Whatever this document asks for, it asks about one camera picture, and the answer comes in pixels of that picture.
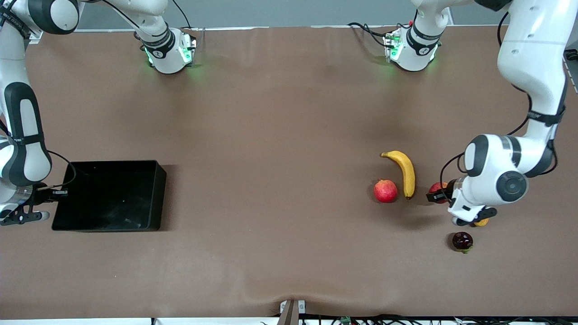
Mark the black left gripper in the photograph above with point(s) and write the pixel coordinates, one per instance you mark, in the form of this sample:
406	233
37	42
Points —
448	190

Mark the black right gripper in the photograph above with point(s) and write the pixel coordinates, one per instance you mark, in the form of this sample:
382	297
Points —
44	193

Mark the red yellow apple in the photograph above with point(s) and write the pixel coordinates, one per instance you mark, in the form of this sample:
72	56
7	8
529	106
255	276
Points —
437	187

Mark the yellow banana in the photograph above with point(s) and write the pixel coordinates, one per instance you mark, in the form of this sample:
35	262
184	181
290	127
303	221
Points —
408	176

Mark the black plastic box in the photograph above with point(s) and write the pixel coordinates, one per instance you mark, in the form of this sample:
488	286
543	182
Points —
113	198

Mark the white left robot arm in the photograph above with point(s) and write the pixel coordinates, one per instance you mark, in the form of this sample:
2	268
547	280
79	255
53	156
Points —
533	54

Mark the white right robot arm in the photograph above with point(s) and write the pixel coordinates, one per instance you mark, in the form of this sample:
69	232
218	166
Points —
27	158

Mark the dark purple mangosteen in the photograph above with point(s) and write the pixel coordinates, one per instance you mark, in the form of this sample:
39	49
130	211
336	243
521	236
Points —
462	240

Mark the red yellow mango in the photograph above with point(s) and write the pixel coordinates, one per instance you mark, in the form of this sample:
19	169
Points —
481	222

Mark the red pomegranate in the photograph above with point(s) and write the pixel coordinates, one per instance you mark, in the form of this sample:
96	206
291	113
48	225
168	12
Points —
385	191

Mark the brown table mat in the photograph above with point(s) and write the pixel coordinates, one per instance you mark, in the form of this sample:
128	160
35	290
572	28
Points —
271	113

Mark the metal table clamp bracket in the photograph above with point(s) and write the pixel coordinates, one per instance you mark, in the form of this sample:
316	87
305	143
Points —
291	311

